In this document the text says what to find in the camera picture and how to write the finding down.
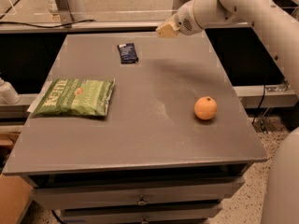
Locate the black cable on rail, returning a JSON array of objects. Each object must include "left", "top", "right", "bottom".
[{"left": 0, "top": 19, "right": 96, "bottom": 29}]

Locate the brown cardboard box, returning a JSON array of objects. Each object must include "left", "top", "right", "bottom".
[{"left": 0, "top": 175, "right": 32, "bottom": 224}]

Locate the left metal bracket post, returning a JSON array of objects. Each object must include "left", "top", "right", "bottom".
[{"left": 55, "top": 0, "right": 73, "bottom": 27}]

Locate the white pipe at left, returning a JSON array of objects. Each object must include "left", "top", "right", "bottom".
[{"left": 0, "top": 78, "right": 21, "bottom": 105}]

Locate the grey drawer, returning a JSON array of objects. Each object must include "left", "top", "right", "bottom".
[
  {"left": 33, "top": 177, "right": 245, "bottom": 210},
  {"left": 61, "top": 202, "right": 222, "bottom": 224}
]

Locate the green jalapeno chip bag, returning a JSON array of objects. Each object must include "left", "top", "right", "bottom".
[{"left": 28, "top": 78, "right": 115, "bottom": 117}]

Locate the grey metal rail frame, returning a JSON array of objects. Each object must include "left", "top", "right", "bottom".
[{"left": 0, "top": 16, "right": 253, "bottom": 35}]

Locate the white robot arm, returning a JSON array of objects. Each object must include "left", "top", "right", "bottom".
[{"left": 156, "top": 0, "right": 299, "bottom": 224}]

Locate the dark blue rxbar wrapper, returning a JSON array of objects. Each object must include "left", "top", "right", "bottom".
[{"left": 117, "top": 43, "right": 138, "bottom": 64}]

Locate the orange fruit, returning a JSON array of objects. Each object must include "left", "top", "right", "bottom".
[{"left": 194, "top": 96, "right": 218, "bottom": 120}]

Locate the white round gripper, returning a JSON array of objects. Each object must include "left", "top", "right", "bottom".
[{"left": 156, "top": 1, "right": 203, "bottom": 38}]

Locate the lower grey drawer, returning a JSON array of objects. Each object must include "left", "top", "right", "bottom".
[{"left": 61, "top": 202, "right": 222, "bottom": 224}]

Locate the upper grey drawer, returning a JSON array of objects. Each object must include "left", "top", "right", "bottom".
[{"left": 33, "top": 177, "right": 245, "bottom": 210}]

